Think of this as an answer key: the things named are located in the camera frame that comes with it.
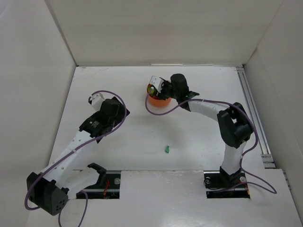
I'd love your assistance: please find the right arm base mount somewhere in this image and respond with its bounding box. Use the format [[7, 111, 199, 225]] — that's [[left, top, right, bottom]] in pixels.
[[203, 170, 250, 199]]

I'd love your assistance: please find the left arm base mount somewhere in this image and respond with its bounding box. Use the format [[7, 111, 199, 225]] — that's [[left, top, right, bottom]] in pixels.
[[83, 163, 121, 200]]

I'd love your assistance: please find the lime long lego brick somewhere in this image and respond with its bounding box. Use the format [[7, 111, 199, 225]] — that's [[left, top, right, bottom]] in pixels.
[[147, 86, 154, 95]]

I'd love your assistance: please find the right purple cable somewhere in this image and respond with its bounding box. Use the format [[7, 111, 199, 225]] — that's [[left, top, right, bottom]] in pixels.
[[145, 91, 277, 195]]

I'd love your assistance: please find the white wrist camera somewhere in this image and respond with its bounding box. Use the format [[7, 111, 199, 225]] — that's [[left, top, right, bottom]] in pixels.
[[148, 76, 164, 96], [88, 92, 105, 111]]

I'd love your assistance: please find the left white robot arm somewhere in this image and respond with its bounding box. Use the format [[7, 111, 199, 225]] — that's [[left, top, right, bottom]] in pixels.
[[26, 94, 130, 216]]

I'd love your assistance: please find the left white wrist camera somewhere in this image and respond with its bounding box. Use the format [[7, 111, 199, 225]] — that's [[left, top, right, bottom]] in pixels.
[[88, 92, 105, 111]]

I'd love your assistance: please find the aluminium rail right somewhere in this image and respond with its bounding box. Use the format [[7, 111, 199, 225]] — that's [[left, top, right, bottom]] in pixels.
[[236, 66, 276, 169]]

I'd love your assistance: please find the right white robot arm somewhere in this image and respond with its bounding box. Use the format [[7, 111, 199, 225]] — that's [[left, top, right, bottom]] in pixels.
[[150, 74, 253, 176]]

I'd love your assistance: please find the orange round divided container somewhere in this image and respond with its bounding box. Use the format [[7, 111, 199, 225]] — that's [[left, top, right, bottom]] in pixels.
[[147, 92, 171, 108]]

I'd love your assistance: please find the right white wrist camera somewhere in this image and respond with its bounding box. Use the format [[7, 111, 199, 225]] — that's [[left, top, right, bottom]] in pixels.
[[148, 76, 164, 96]]

